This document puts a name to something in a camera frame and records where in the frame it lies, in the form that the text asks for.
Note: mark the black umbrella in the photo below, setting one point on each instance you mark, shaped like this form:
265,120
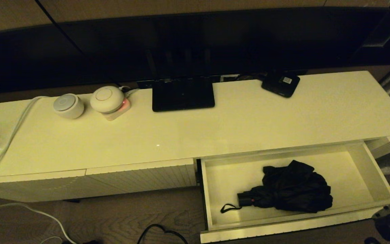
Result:
293,189

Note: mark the white cabinet drawer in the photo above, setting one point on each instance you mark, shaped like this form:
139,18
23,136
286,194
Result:
350,176

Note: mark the white ribbed cabinet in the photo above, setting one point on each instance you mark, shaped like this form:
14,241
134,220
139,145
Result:
147,135

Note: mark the white ribbed cabinet door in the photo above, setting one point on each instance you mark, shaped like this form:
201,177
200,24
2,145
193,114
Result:
141,178
29,188

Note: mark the white power strip red light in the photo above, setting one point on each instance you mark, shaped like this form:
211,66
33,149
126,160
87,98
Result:
117,116

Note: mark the black flat screen television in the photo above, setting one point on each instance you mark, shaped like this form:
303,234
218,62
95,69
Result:
232,40

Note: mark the cream round dome device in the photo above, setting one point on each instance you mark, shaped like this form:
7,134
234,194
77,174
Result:
107,100

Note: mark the black set-top box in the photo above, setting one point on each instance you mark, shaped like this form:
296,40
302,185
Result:
279,86

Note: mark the white speaker with grey top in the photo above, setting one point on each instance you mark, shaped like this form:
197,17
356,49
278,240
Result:
68,107

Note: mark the black television pedestal base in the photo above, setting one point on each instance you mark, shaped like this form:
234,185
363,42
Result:
181,98

